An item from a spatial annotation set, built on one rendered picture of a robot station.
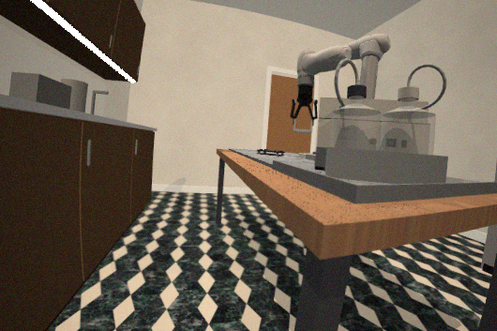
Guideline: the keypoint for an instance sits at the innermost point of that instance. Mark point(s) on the translucent plastic bottle with black cap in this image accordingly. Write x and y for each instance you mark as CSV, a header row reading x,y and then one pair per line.
x,y
356,126

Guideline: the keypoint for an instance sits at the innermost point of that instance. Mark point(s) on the translucent plastic bottle with grey cap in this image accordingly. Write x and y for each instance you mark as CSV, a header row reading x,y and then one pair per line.
x,y
408,129

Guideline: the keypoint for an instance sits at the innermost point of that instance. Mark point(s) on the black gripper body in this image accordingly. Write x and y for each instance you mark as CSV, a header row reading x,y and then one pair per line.
x,y
305,92

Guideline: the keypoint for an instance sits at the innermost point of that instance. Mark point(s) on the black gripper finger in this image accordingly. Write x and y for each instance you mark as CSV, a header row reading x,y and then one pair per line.
x,y
315,108
297,111

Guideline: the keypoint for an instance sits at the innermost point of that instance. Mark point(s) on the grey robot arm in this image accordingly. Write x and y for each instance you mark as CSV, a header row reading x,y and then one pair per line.
x,y
369,49

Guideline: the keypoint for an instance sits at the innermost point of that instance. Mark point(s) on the grey curved hose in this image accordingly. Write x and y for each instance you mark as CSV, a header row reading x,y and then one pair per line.
x,y
337,75
444,82

